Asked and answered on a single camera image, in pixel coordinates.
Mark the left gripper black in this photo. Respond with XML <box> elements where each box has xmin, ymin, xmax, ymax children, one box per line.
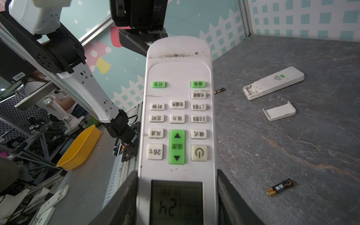
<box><xmin>109</xmin><ymin>0</ymin><xmax>167</xmax><ymax>57</ymax></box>

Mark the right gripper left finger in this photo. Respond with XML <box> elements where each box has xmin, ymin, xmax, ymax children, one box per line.
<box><xmin>90</xmin><ymin>171</ymin><xmax>138</xmax><ymax>225</ymax></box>

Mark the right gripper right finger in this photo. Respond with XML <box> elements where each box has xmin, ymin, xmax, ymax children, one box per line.
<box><xmin>217</xmin><ymin>169</ymin><xmax>264</xmax><ymax>225</ymax></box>

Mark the small dark battery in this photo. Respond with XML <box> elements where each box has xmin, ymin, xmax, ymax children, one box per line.
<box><xmin>214</xmin><ymin>88</ymin><xmax>226</xmax><ymax>94</ymax></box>
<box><xmin>266</xmin><ymin>179</ymin><xmax>293</xmax><ymax>197</ymax></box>

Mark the white remote control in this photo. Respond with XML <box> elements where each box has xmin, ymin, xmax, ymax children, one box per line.
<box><xmin>243</xmin><ymin>67</ymin><xmax>305</xmax><ymax>100</ymax></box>
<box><xmin>136</xmin><ymin>36</ymin><xmax>218</xmax><ymax>225</ymax></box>

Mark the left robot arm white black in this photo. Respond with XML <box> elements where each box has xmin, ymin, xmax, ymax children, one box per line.
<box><xmin>1</xmin><ymin>1</ymin><xmax>167</xmax><ymax>144</ymax></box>

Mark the yellow plastic bin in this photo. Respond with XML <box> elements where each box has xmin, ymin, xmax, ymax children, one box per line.
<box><xmin>56</xmin><ymin>125</ymin><xmax>101</xmax><ymax>170</ymax></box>

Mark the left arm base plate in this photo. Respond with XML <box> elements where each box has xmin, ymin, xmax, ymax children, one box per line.
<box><xmin>113</xmin><ymin>121</ymin><xmax>141</xmax><ymax>162</ymax></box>

